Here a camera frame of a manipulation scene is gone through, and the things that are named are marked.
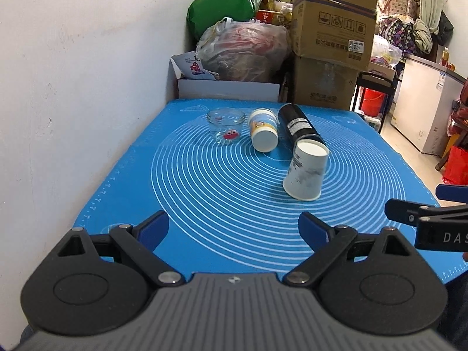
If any white paper cup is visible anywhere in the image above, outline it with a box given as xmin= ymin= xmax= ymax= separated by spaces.
xmin=282 ymin=139 xmax=329 ymax=201

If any red bag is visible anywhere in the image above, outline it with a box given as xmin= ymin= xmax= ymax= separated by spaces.
xmin=443 ymin=147 xmax=468 ymax=185

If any white chest freezer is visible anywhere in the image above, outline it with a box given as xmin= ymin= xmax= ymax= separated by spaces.
xmin=391 ymin=56 xmax=466 ymax=156

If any blue silicone baking mat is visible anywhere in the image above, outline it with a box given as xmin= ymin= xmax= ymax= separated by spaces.
xmin=72 ymin=97 xmax=468 ymax=286

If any red bucket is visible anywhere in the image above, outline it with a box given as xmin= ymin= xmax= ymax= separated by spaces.
xmin=361 ymin=89 xmax=386 ymax=117

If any black cylindrical bottle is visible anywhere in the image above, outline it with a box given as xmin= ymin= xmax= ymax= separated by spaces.
xmin=278 ymin=104 xmax=325 ymax=147

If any black metal stool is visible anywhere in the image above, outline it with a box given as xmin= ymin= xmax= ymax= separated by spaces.
xmin=350 ymin=71 xmax=397 ymax=133

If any clear glass jar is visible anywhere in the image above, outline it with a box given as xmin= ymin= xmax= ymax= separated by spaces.
xmin=206 ymin=107 xmax=246 ymax=145

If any lower cardboard box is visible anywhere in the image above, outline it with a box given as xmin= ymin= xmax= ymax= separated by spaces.
xmin=293 ymin=56 xmax=359 ymax=111

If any cardboard box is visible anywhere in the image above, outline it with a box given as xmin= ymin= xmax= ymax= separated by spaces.
xmin=291 ymin=0 xmax=377 ymax=71
xmin=293 ymin=56 xmax=359 ymax=111

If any floral patterned bag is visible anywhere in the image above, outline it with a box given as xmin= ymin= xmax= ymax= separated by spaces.
xmin=379 ymin=18 xmax=418 ymax=56

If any white open box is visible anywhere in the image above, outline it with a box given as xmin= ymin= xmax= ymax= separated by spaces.
xmin=171 ymin=51 xmax=280 ymax=102

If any clear plastic bag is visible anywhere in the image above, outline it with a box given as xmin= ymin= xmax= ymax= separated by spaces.
xmin=195 ymin=18 xmax=290 ymax=82

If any upper cardboard box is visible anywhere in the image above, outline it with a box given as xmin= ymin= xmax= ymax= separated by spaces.
xmin=291 ymin=0 xmax=377 ymax=71

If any green bag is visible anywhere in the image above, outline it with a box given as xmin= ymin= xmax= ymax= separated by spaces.
xmin=186 ymin=0 xmax=262 ymax=40

